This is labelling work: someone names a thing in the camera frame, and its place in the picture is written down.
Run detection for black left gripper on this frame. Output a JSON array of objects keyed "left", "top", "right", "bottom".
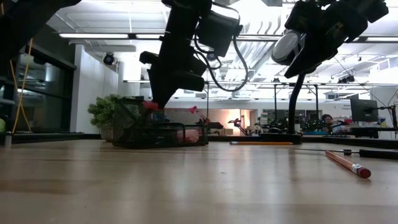
[{"left": 139, "top": 0, "right": 214, "bottom": 109}]

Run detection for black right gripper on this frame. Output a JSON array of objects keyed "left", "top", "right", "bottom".
[{"left": 284, "top": 2, "right": 369, "bottom": 79}]

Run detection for black pen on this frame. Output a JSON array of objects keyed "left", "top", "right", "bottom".
[{"left": 115, "top": 97, "right": 139, "bottom": 125}]

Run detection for orange pencil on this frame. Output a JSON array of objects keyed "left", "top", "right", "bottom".
[
  {"left": 229, "top": 141, "right": 294, "bottom": 146},
  {"left": 325, "top": 150, "right": 372, "bottom": 179}
]

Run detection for black mesh desk organizer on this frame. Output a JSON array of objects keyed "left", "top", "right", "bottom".
[{"left": 111, "top": 96, "right": 210, "bottom": 149}]

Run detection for black gooseneck desk lamp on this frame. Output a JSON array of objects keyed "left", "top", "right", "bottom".
[{"left": 259, "top": 30, "right": 307, "bottom": 144}]

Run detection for pink sticky note pad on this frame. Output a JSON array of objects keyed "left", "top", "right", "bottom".
[{"left": 177, "top": 129, "right": 200, "bottom": 144}]

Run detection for person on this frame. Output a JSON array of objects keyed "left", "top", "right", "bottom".
[{"left": 321, "top": 113, "right": 343, "bottom": 134}]

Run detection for long ceiling light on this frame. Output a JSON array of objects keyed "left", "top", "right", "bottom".
[
  {"left": 351, "top": 35, "right": 398, "bottom": 42},
  {"left": 58, "top": 32, "right": 165, "bottom": 40}
]

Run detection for black computer monitor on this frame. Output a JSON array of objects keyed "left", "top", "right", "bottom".
[{"left": 350, "top": 98, "right": 380, "bottom": 123}]

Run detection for green potted succulent plant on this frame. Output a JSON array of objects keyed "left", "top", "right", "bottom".
[{"left": 87, "top": 94, "right": 124, "bottom": 143}]

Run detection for black background desk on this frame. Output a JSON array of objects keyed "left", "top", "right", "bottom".
[{"left": 348, "top": 126, "right": 398, "bottom": 139}]

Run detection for black ceiling camera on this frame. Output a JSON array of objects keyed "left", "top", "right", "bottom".
[{"left": 337, "top": 74, "right": 357, "bottom": 84}]

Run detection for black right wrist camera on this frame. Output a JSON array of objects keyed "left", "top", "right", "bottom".
[{"left": 284, "top": 0, "right": 323, "bottom": 34}]

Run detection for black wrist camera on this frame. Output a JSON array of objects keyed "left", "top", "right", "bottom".
[
  {"left": 196, "top": 8, "right": 244, "bottom": 58},
  {"left": 284, "top": 0, "right": 323, "bottom": 34}
]

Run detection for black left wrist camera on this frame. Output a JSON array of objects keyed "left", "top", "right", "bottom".
[{"left": 196, "top": 8, "right": 244, "bottom": 58}]

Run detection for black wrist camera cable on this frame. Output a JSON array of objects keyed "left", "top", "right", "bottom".
[{"left": 193, "top": 30, "right": 249, "bottom": 93}]

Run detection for black metal table frame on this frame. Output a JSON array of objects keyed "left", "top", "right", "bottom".
[{"left": 0, "top": 132, "right": 398, "bottom": 149}]

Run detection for yellow hanging cable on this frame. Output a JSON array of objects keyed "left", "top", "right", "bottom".
[{"left": 0, "top": 37, "right": 35, "bottom": 135}]

